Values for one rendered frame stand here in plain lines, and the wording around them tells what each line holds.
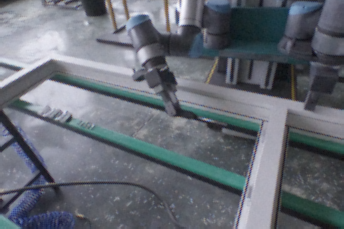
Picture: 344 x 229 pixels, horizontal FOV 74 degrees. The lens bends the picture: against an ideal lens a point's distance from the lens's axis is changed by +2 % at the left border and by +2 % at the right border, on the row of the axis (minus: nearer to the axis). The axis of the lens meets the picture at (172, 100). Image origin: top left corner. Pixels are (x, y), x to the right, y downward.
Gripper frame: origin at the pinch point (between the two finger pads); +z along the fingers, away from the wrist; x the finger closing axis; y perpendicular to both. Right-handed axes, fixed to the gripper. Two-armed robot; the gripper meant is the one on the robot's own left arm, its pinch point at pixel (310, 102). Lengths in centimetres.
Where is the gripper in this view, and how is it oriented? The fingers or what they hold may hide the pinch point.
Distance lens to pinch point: 77.5
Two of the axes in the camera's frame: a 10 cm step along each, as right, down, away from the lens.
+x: 4.4, -5.9, 6.8
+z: 0.9, 7.8, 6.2
